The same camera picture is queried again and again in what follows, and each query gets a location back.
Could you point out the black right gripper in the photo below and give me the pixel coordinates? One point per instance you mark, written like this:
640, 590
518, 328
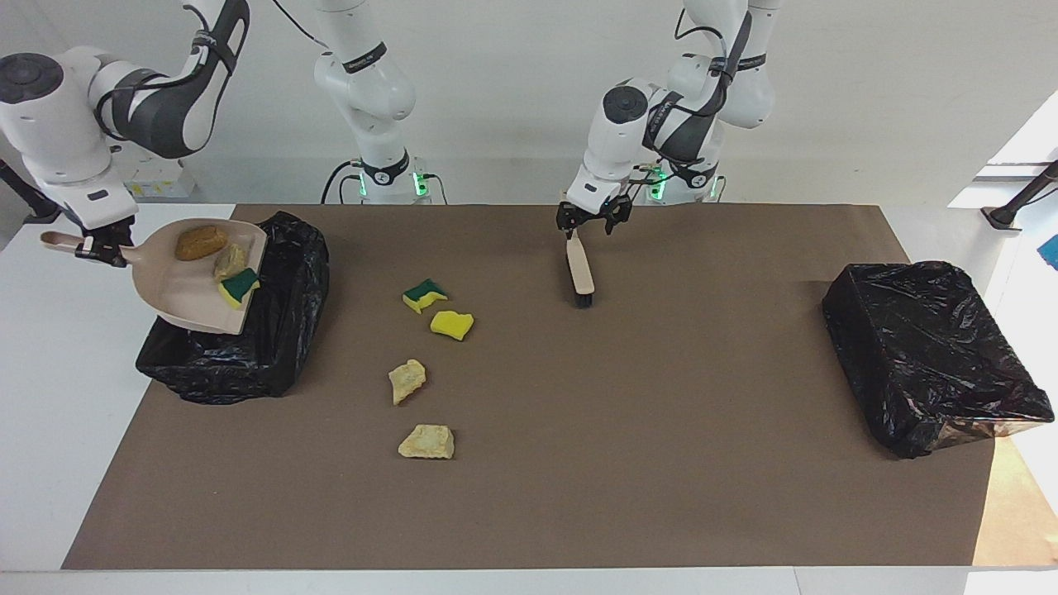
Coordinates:
111, 230

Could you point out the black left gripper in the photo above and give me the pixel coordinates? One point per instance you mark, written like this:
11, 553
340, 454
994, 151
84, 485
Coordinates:
599, 207

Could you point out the beige brush with black bristles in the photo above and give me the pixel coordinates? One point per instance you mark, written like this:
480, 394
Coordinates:
581, 268

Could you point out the beige plastic dustpan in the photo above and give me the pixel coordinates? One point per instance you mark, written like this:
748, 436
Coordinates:
186, 289

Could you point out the orange sponge piece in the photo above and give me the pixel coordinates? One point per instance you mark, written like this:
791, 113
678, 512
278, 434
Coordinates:
200, 242

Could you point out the pale yellow sponge chunk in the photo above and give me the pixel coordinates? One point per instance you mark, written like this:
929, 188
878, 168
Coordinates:
426, 443
230, 261
407, 380

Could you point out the green and yellow sponge piece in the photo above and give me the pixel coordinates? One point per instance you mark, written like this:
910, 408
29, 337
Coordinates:
240, 286
424, 293

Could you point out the bright yellow sponge piece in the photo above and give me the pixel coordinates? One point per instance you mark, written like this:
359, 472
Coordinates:
452, 324

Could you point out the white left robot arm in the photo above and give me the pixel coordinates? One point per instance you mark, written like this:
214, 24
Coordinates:
612, 140

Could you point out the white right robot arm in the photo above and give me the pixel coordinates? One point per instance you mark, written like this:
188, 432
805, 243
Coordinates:
50, 124

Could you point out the open bin with black bag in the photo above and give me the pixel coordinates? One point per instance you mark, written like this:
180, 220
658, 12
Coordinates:
281, 330

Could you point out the box bin with black bag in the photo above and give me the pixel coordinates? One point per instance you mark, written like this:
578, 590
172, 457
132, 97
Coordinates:
926, 347

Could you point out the brown table mat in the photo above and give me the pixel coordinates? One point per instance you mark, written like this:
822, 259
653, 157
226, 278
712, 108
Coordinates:
529, 512

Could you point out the teal object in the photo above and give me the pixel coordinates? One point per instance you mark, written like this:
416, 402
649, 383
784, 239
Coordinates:
1050, 252

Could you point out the tan cardboard sheet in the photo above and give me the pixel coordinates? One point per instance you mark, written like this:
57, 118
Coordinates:
1021, 504

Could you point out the white wall socket boxes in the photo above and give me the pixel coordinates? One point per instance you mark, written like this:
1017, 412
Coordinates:
161, 183

